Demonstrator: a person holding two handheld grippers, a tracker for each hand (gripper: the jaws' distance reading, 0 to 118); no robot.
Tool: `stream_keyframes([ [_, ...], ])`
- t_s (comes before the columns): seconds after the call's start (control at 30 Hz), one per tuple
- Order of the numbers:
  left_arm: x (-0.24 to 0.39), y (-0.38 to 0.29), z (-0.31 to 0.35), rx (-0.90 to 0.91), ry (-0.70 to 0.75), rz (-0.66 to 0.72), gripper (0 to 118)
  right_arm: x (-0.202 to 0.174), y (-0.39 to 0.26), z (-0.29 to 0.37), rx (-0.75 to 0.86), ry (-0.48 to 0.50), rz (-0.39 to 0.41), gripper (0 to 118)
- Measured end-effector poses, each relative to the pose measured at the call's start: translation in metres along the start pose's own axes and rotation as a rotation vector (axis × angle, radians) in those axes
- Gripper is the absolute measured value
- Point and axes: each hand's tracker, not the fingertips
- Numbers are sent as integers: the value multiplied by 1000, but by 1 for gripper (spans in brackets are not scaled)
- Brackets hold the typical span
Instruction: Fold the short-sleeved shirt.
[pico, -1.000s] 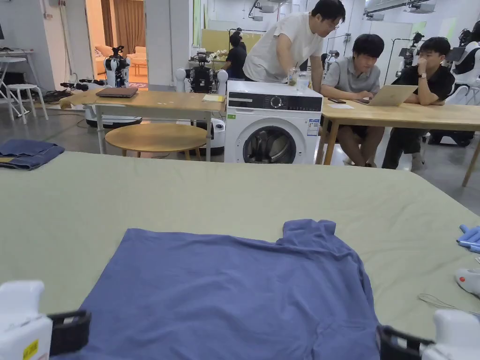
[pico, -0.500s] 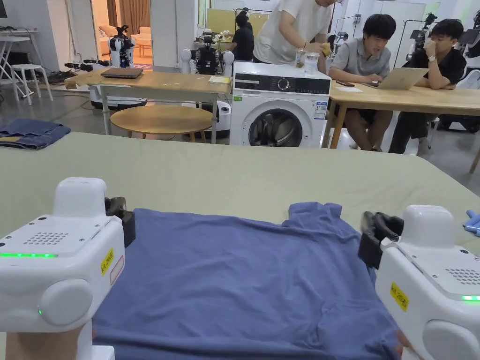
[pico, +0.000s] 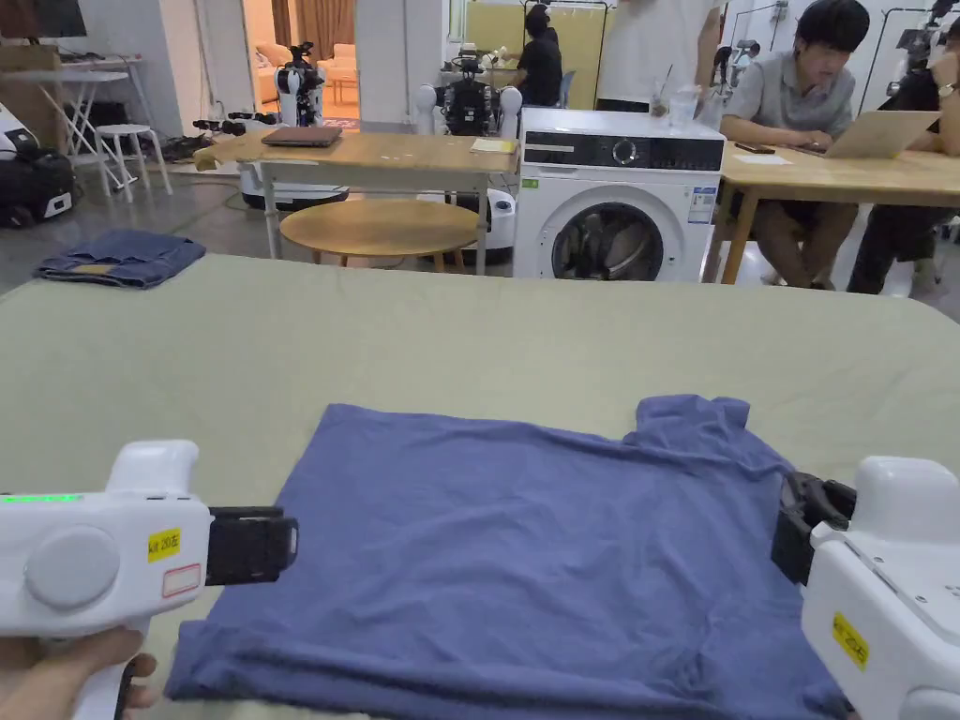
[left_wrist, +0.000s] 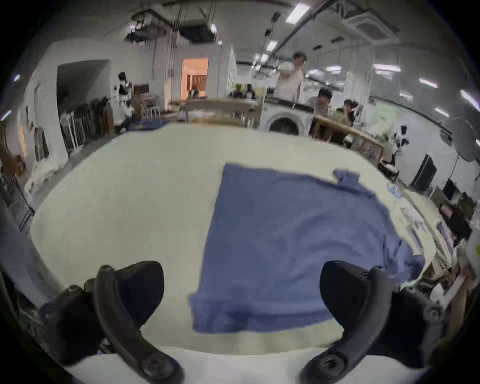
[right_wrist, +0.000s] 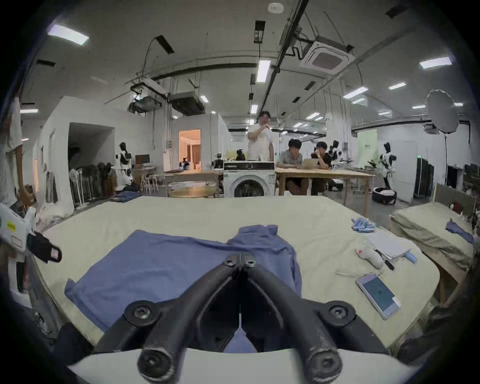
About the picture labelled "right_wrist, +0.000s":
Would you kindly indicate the white and black robot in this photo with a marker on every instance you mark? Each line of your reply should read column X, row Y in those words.
column 123, row 165
column 388, row 165

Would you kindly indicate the round wooden table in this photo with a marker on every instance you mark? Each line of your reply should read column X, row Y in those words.
column 193, row 191

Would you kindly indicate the white notebook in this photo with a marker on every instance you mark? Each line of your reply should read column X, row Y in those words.
column 386, row 243

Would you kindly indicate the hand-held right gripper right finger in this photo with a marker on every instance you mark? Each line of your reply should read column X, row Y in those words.
column 300, row 322

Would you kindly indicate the bed with pale green sheet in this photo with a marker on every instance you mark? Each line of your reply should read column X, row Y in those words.
column 420, row 225
column 225, row 213

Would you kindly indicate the blue garment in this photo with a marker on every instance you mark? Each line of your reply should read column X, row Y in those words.
column 125, row 196
column 458, row 230

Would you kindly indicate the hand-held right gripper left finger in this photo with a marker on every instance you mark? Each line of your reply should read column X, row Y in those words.
column 176, row 318

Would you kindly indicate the grey padded headboard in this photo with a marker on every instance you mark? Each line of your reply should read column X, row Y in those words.
column 450, row 193

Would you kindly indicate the person's body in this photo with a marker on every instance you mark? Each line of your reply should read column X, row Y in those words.
column 9, row 150

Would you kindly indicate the small pale blue tube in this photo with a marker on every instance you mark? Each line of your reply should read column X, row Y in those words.
column 411, row 257

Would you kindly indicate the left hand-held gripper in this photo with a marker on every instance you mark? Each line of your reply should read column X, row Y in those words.
column 13, row 228

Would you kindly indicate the white washing machine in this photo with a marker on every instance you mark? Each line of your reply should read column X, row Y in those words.
column 248, row 180

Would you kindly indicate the blue shirt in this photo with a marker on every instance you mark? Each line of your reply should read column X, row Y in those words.
column 157, row 262

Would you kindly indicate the person's left forearm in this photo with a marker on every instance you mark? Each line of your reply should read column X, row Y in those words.
column 19, row 168

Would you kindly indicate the pale green banner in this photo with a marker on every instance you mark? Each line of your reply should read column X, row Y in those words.
column 366, row 148

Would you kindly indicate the desk with monitor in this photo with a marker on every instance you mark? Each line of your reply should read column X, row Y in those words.
column 146, row 165

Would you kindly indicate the person's left hand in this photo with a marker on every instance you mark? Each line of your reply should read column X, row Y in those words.
column 27, row 194

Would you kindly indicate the round photo reflector on stand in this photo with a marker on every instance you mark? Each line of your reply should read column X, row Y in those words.
column 442, row 110

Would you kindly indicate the white smartphone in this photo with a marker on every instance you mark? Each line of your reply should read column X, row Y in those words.
column 378, row 294

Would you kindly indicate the white hand controller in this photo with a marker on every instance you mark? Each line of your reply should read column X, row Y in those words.
column 371, row 256

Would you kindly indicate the row of standing fans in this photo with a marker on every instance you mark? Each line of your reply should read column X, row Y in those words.
column 90, row 183

